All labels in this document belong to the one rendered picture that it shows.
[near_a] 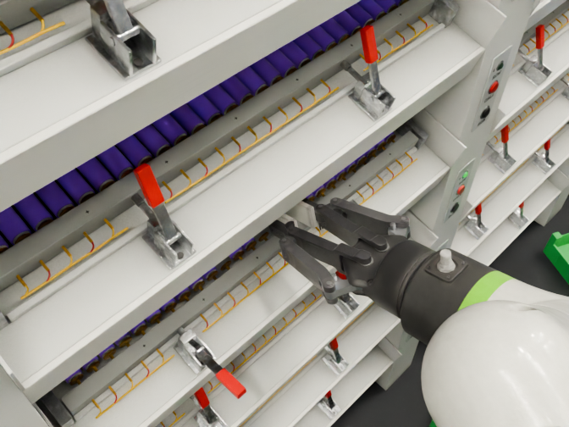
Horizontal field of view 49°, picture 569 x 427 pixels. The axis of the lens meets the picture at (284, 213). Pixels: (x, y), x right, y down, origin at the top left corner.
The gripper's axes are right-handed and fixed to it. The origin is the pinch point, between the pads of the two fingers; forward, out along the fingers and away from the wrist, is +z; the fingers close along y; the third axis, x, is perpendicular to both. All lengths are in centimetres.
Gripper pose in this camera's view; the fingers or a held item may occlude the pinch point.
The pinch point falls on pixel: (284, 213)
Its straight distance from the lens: 74.1
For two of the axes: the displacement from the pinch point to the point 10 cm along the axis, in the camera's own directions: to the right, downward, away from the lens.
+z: -6.7, -3.6, 6.4
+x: 1.9, 7.6, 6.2
